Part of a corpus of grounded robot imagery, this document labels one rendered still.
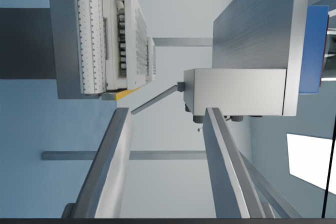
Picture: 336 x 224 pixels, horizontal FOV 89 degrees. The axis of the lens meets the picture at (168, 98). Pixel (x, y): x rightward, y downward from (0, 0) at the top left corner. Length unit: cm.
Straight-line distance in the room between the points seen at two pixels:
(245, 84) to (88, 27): 36
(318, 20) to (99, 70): 50
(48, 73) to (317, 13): 70
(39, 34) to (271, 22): 62
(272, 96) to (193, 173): 358
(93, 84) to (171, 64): 353
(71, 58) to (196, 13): 412
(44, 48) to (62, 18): 16
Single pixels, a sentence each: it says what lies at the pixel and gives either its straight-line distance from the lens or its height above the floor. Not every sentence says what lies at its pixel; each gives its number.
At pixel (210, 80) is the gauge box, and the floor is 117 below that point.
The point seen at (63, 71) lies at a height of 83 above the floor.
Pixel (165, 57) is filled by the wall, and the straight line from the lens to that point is 396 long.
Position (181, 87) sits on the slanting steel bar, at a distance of 55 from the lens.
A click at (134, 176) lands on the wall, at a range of 397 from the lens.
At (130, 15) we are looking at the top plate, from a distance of 46.
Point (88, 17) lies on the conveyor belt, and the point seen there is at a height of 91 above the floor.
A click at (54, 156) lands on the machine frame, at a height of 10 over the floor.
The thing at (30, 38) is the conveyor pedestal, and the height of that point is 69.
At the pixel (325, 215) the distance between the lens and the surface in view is 52.
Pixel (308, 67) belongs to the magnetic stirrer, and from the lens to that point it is 52.
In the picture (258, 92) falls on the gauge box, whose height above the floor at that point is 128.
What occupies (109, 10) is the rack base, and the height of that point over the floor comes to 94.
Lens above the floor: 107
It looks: 1 degrees up
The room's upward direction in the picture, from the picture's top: 90 degrees clockwise
